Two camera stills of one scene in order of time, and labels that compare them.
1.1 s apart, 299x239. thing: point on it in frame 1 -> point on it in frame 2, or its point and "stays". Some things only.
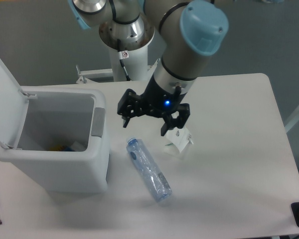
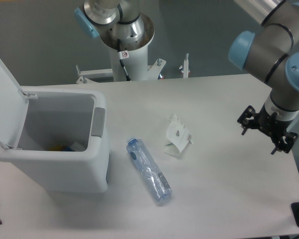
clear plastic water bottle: (150, 168) stays
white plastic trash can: (58, 135) stays
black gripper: (160, 101) -> (268, 122)
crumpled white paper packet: (179, 137) stays
